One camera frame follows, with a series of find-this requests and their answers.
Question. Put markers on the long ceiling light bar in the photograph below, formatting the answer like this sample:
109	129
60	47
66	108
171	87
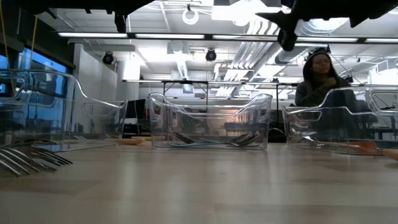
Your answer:
168	36

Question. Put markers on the person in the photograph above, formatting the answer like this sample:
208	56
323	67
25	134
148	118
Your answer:
320	68

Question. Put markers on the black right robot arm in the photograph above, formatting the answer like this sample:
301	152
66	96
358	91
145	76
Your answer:
373	7

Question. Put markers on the black round ceiling camera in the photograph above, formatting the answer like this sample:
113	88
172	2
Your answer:
108	58
211	55

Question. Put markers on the black monitor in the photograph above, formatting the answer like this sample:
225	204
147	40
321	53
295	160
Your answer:
136	112

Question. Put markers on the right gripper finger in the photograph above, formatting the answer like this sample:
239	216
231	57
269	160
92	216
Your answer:
283	18

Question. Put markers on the white ceiling duct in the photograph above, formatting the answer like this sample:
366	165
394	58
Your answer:
182	67

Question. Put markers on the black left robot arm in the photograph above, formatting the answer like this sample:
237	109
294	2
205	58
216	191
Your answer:
62	4

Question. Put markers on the wooden utensil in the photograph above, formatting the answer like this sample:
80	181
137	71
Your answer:
132	141

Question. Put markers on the black-framed background table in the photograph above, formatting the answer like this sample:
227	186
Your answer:
186	82
284	84

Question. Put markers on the white ceiling pipes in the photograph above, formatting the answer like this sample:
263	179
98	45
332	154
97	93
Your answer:
248	53

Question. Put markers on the clear plastic bin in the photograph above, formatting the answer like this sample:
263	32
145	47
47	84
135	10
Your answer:
158	124
37	124
208	124
311	124

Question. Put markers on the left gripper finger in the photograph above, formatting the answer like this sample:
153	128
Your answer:
135	3

